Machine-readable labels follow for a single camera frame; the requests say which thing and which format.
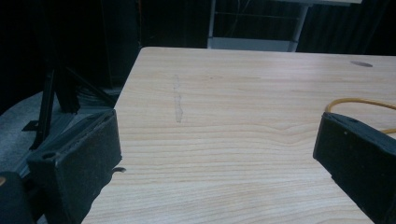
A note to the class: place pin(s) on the yellow rubber band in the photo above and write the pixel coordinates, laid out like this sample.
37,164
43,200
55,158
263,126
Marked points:
358,100

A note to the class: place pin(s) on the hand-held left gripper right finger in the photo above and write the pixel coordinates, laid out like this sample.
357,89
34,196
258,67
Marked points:
358,152

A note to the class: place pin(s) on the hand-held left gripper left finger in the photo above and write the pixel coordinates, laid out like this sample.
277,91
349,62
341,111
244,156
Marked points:
77,158

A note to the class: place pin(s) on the black metal stand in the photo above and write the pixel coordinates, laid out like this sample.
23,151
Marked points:
51,99

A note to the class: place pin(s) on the white metal table frame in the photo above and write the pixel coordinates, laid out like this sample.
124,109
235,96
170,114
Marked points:
252,40

